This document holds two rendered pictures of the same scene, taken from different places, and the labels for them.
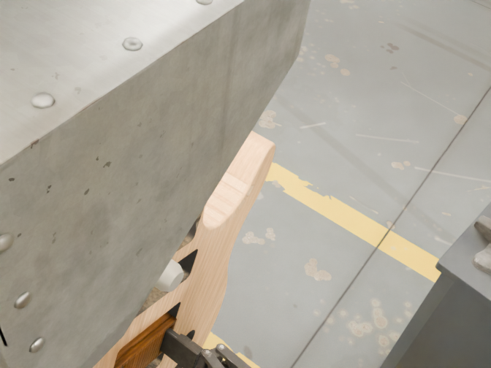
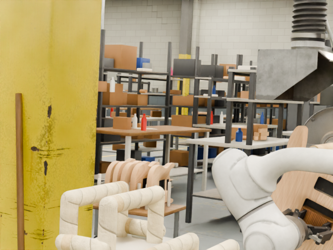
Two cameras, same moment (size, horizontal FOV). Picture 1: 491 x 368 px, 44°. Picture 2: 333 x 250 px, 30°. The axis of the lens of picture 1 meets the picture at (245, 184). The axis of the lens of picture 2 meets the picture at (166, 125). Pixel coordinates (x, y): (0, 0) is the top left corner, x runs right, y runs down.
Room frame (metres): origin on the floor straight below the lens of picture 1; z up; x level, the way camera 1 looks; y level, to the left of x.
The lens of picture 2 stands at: (-0.08, -1.70, 1.39)
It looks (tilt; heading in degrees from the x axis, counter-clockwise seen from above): 3 degrees down; 93
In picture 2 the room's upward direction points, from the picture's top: 3 degrees clockwise
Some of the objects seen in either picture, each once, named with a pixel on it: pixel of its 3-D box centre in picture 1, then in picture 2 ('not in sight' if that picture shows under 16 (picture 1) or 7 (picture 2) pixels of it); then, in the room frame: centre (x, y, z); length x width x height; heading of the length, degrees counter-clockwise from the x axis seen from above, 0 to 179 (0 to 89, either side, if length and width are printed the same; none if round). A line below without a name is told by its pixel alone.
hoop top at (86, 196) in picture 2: not in sight; (97, 194); (-0.26, -0.54, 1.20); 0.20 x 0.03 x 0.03; 64
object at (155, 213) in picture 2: not in sight; (155, 218); (-0.15, -0.50, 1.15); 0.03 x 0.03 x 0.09
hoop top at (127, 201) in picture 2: not in sight; (134, 199); (-0.19, -0.58, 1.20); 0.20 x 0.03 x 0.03; 64
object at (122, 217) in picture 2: not in sight; (120, 212); (-0.23, -0.47, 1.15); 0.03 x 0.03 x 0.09
